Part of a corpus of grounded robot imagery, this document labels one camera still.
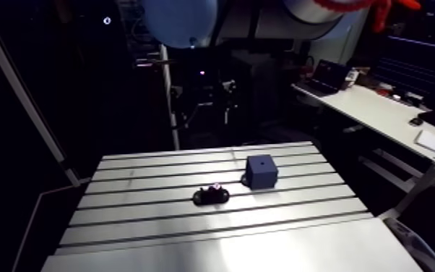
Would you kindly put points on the black laptop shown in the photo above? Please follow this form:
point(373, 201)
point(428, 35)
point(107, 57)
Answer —
point(325, 77)

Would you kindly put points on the white desk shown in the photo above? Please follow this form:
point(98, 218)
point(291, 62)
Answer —
point(373, 110)

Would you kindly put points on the black oval holder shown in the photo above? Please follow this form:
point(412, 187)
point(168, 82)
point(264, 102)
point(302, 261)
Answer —
point(210, 196)

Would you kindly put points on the steel bolt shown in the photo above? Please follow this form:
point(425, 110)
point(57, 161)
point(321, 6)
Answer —
point(216, 187)

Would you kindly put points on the black monitor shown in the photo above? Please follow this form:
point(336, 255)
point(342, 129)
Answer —
point(426, 72)

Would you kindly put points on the dark blue-grey block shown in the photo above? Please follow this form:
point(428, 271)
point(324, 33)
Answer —
point(262, 172)

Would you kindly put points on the black computer mouse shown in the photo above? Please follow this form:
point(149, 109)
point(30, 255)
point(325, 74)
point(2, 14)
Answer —
point(415, 121)

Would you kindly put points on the white notepad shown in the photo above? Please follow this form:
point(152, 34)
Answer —
point(432, 141)

